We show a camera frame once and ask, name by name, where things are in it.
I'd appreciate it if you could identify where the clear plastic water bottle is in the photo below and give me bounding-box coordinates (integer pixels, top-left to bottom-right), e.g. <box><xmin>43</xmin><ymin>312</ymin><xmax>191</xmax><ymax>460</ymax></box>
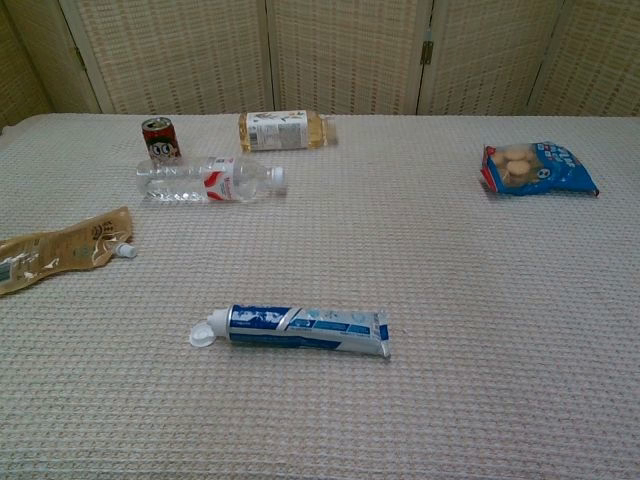
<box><xmin>134</xmin><ymin>155</ymin><xmax>287</xmax><ymax>204</ymax></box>

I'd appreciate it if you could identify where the brown spout pouch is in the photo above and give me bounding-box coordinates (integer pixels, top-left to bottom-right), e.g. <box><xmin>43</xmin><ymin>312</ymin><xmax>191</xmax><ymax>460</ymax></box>
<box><xmin>0</xmin><ymin>206</ymin><xmax>139</xmax><ymax>296</ymax></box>

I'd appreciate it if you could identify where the red cartoon soda can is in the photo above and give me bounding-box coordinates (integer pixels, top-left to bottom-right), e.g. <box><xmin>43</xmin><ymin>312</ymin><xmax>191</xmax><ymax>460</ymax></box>
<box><xmin>141</xmin><ymin>117</ymin><xmax>183</xmax><ymax>162</ymax></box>

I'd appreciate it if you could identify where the yellow tea bottle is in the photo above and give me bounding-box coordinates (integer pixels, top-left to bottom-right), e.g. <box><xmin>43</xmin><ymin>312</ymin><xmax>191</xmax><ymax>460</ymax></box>
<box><xmin>237</xmin><ymin>109</ymin><xmax>339</xmax><ymax>153</ymax></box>

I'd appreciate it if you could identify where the blue cookie bag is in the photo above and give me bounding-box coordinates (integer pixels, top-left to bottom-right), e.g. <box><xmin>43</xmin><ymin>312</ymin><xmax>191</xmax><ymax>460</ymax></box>
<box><xmin>479</xmin><ymin>140</ymin><xmax>600</xmax><ymax>197</ymax></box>

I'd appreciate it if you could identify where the woven folding screen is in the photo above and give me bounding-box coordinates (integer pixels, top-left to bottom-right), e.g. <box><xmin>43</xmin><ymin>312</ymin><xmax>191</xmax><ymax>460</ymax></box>
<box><xmin>0</xmin><ymin>0</ymin><xmax>640</xmax><ymax>129</ymax></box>

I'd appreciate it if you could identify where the beige woven tablecloth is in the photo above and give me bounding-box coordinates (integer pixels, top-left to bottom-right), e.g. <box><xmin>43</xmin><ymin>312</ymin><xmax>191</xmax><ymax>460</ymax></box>
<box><xmin>0</xmin><ymin>112</ymin><xmax>640</xmax><ymax>480</ymax></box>

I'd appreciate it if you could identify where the blue white tube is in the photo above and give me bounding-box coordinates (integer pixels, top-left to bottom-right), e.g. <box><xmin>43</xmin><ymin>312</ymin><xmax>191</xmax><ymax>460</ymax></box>
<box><xmin>189</xmin><ymin>303</ymin><xmax>392</xmax><ymax>360</ymax></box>

